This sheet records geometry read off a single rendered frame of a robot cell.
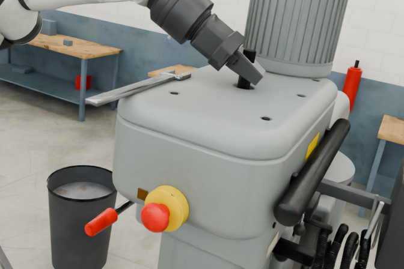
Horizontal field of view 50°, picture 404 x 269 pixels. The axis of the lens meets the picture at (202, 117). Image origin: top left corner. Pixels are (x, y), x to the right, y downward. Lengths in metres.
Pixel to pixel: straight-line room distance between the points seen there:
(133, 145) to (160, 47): 5.17
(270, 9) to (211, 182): 0.43
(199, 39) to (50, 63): 6.39
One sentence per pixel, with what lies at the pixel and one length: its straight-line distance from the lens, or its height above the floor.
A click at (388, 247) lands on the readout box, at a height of 1.58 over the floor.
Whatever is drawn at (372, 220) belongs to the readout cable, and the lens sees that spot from 1.03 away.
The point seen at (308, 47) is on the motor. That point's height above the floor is 1.95.
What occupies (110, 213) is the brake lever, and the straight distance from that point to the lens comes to 0.67.
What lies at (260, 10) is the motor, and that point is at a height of 2.01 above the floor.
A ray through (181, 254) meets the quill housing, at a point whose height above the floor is 1.58.
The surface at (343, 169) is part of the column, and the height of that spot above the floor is 1.56.
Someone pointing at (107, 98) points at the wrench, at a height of 1.90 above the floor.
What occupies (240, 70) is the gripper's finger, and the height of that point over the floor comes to 1.92.
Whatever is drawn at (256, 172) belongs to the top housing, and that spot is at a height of 1.84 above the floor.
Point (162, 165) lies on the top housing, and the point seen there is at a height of 1.81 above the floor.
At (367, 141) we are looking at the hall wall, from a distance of 5.11.
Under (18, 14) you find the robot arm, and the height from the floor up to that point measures 1.95.
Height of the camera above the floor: 2.07
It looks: 19 degrees down
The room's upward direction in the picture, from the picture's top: 8 degrees clockwise
